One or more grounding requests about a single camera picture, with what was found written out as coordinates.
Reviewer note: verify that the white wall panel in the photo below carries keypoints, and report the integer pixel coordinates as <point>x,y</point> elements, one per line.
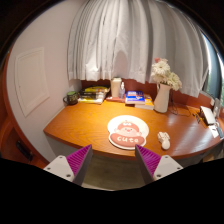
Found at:
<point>30,80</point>

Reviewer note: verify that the stack of books left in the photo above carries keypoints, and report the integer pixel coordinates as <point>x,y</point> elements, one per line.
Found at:
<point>94,94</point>

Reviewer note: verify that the white flower vase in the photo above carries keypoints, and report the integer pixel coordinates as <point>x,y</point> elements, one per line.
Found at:
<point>162,98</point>

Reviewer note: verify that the pink cartoon mouse pad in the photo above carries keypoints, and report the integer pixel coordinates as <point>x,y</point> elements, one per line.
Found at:
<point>126,131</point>

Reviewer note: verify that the white sheer curtain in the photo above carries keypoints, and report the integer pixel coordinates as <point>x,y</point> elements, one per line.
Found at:
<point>122,38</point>

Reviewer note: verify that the white and pink flowers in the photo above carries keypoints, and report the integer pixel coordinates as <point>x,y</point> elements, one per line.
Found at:
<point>162,74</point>

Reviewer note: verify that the clear sanitizer bottle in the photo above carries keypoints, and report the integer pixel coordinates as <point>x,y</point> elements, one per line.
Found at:
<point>122,90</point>

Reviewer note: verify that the white tissue container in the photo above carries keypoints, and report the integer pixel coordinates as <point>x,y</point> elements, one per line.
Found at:
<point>115,86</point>

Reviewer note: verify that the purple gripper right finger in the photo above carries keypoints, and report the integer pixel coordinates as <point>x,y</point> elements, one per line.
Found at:
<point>154,167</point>

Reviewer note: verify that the dark green mug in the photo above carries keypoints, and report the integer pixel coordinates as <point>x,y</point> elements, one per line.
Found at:
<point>71,98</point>

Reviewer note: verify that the blue book stack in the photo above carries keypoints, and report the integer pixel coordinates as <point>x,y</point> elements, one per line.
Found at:
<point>134,97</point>

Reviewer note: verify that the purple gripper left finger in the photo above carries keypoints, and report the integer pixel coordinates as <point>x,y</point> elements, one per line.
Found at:
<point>72,167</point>

